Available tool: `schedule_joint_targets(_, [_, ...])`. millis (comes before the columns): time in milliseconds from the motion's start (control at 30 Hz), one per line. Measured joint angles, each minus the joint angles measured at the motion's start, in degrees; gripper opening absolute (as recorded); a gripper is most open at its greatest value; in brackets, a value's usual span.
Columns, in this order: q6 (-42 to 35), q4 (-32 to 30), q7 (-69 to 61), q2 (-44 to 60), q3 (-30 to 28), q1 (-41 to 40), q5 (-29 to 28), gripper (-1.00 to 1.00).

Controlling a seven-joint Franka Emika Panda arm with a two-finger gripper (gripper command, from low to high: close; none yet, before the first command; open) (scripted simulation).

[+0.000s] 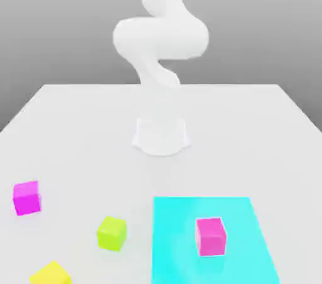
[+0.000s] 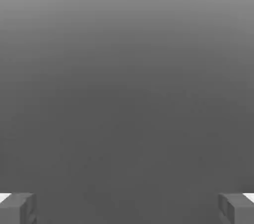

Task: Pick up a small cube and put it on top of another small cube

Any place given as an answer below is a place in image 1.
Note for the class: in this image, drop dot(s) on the small pink cube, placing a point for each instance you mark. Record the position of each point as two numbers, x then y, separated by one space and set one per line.
210 237

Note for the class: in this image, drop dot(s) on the small lime green cube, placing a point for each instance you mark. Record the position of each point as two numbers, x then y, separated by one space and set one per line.
111 234

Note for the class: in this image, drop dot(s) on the small yellow cube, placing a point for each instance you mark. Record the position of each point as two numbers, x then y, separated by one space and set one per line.
50 275

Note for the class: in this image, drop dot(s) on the small magenta cube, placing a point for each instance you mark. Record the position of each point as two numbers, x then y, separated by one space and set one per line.
26 199

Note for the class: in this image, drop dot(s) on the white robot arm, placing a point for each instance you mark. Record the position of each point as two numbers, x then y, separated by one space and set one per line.
161 37

